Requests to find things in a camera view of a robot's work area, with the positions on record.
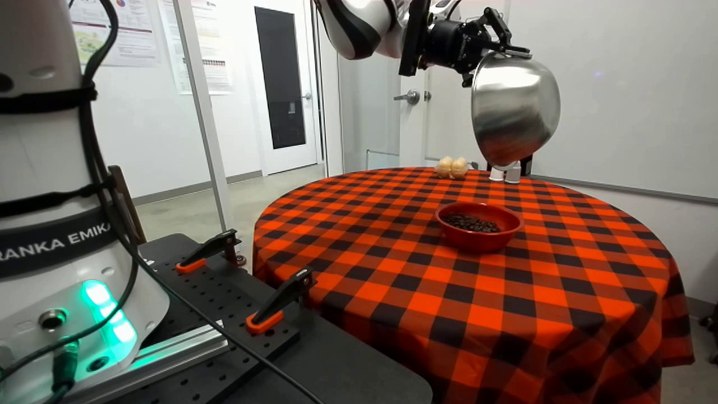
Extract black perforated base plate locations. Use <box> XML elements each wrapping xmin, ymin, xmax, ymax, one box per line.
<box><xmin>110</xmin><ymin>231</ymin><xmax>434</xmax><ymax>404</ymax></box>

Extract aluminium frame pole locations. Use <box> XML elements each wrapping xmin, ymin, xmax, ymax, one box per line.
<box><xmin>173</xmin><ymin>0</ymin><xmax>235</xmax><ymax>233</ymax></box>

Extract red black checked tablecloth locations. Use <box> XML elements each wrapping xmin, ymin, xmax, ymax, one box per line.
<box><xmin>252</xmin><ymin>163</ymin><xmax>696</xmax><ymax>404</ymax></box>

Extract coffee beans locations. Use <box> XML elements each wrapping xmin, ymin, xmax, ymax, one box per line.
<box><xmin>443</xmin><ymin>213</ymin><xmax>502</xmax><ymax>235</ymax></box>

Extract silver aluminium rail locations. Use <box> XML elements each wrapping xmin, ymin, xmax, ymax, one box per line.
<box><xmin>74</xmin><ymin>320</ymin><xmax>231</xmax><ymax>404</ymax></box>

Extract wall poster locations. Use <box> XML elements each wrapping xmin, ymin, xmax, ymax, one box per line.
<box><xmin>189</xmin><ymin>0</ymin><xmax>234</xmax><ymax>97</ymax></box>
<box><xmin>68</xmin><ymin>0</ymin><xmax>164</xmax><ymax>74</ymax></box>

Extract black orange clamp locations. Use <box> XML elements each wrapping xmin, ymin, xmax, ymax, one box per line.
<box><xmin>175</xmin><ymin>227</ymin><xmax>244</xmax><ymax>279</ymax></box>
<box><xmin>244</xmin><ymin>266</ymin><xmax>317</xmax><ymax>336</ymax></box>

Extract stainless steel bowl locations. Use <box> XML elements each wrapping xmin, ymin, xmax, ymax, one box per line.
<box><xmin>468</xmin><ymin>51</ymin><xmax>563</xmax><ymax>167</ymax></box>

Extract white door with dark window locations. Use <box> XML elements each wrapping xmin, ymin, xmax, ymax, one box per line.
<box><xmin>249</xmin><ymin>0</ymin><xmax>320</xmax><ymax>174</ymax></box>

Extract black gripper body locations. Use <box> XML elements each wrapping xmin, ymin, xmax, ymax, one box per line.
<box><xmin>424</xmin><ymin>16</ymin><xmax>498</xmax><ymax>77</ymax></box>

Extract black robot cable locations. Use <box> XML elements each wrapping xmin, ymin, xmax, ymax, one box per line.
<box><xmin>63</xmin><ymin>0</ymin><xmax>145</xmax><ymax>377</ymax></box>

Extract red bowl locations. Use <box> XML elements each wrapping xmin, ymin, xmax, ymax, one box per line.
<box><xmin>434</xmin><ymin>199</ymin><xmax>524</xmax><ymax>253</ymax></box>

